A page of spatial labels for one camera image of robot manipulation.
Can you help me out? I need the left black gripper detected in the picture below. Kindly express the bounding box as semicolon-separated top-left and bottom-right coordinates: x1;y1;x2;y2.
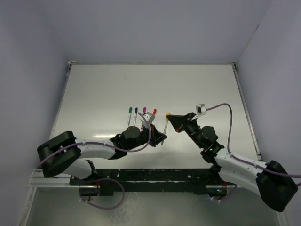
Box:
127;123;166;151

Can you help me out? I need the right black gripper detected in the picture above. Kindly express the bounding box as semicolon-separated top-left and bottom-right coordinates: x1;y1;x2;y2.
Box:
167;112;204;148

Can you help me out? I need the yellow marker pen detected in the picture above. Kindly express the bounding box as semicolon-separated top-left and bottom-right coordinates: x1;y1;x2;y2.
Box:
161;118;168;146

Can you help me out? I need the blue marker pen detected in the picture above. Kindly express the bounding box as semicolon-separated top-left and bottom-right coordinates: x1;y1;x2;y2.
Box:
133;107;138;126

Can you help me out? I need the green marker pen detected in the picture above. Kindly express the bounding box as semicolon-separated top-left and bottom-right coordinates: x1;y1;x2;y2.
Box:
127;107;133;127

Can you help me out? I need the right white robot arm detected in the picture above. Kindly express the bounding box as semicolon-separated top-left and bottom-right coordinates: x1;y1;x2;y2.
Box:
167;113;298;212

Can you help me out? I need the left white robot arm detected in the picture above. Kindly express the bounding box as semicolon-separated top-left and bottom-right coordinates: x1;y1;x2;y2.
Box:
37;124;167;185

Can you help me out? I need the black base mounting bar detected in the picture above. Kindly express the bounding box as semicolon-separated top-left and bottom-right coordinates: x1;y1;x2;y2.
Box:
69;161;227;197

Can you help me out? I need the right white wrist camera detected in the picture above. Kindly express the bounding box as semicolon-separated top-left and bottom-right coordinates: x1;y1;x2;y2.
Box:
196;104;207;116

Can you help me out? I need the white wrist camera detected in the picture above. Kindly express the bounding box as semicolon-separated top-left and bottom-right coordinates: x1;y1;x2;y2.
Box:
196;104;207;116
143;112;156;124

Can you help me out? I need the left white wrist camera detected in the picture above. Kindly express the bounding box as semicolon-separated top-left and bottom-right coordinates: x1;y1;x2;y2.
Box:
143;112;156;124

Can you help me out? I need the left aluminium rail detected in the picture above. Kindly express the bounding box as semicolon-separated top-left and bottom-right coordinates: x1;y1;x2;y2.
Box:
28;169;70;188

